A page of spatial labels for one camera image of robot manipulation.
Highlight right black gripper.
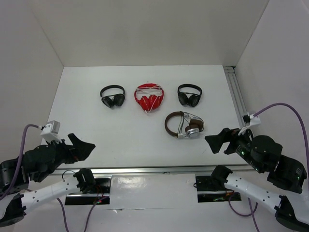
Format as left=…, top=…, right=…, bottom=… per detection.
left=203, top=123, right=263, bottom=171

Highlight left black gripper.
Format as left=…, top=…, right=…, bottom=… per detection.
left=36, top=132, right=96, bottom=181

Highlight brown silver headphones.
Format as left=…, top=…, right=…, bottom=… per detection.
left=164, top=111, right=205, bottom=139

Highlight thin black headphone cable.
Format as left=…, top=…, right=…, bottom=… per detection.
left=177, top=112, right=205, bottom=139

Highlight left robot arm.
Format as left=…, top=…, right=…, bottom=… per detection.
left=0, top=133, right=96, bottom=227

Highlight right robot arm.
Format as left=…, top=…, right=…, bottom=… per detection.
left=205, top=128, right=309, bottom=232

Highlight right black headphones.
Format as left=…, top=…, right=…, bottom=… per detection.
left=177, top=84, right=202, bottom=107

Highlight black headphones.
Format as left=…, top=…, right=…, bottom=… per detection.
left=177, top=84, right=202, bottom=107
left=99, top=85, right=126, bottom=108

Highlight left black headphones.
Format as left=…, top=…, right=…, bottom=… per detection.
left=99, top=85, right=126, bottom=108

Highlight red headphones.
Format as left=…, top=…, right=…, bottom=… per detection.
left=134, top=83, right=164, bottom=114

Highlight aluminium rail front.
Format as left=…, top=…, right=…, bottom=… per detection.
left=53, top=165, right=253, bottom=175

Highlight aluminium rail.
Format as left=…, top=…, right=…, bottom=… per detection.
left=223, top=66, right=248, bottom=127
left=53, top=165, right=253, bottom=175

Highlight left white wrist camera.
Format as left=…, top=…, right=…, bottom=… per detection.
left=40, top=120, right=62, bottom=144

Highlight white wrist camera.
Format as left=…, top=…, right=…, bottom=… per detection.
left=238, top=113, right=261, bottom=136
left=40, top=120, right=62, bottom=144

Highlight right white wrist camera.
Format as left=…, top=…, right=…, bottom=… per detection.
left=238, top=113, right=261, bottom=136

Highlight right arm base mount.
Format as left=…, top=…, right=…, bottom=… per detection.
left=193, top=175, right=241, bottom=203

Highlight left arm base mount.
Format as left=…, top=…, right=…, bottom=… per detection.
left=65, top=176, right=112, bottom=206

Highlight aluminium rail right side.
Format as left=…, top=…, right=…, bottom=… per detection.
left=223, top=66, right=248, bottom=127

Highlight white cable on red headphones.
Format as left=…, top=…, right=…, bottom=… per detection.
left=135, top=84, right=164, bottom=115

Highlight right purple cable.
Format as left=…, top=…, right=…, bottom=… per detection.
left=227, top=102, right=309, bottom=232

